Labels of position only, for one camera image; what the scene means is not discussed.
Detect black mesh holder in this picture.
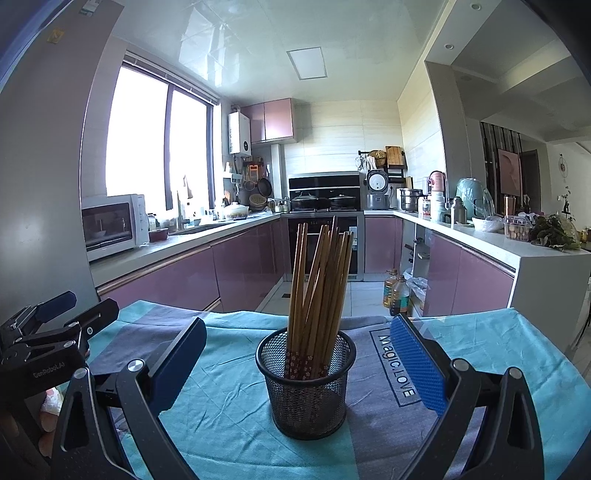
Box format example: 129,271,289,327
255,327,357,440

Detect white plastic bag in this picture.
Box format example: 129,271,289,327
409,277,430,308

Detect person's left hand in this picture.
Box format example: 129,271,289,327
0,387,65,462

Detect kitchen window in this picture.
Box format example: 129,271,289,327
106,65,220,213

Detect black wok with lid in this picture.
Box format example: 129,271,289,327
290,191,329,210

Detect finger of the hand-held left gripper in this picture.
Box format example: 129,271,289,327
14,298,120,365
0,291,78,344

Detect blue grey tablecloth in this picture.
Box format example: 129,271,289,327
83,300,580,480

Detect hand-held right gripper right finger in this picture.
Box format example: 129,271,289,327
390,315,546,480

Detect pink framed picture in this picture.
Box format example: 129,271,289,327
498,148,522,197

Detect kitchen faucet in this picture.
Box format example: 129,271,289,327
176,190,190,232

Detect yellow cooking oil bottle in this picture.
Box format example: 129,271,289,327
382,270,399,308

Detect black built-in oven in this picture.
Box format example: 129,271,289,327
288,216,360,280

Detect ceiling light panel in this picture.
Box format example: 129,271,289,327
286,47,328,79

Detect white water heater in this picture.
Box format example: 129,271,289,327
228,112,252,155

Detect clear plastic egg box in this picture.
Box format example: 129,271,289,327
503,216,532,241

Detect white rice cooker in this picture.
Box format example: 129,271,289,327
366,169,390,209

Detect pink wall cabinet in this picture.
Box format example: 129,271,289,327
242,98,295,144

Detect dark sauce bottle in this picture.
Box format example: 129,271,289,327
390,276,411,317

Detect steel stockpot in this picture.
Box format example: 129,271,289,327
399,188,424,212

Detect black range hood stove unit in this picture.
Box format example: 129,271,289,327
289,173,361,213

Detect teal air fryer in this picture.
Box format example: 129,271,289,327
456,178,488,217

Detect bundle of wooden chopsticks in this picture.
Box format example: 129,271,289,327
284,217,355,380

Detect pink base cabinet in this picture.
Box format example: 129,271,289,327
95,216,289,315
364,216,515,319

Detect white microwave oven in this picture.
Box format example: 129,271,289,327
82,194,149,262

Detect leafy green vegetables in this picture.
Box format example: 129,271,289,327
529,215,583,252

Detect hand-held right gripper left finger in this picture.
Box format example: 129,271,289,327
50,316,208,480

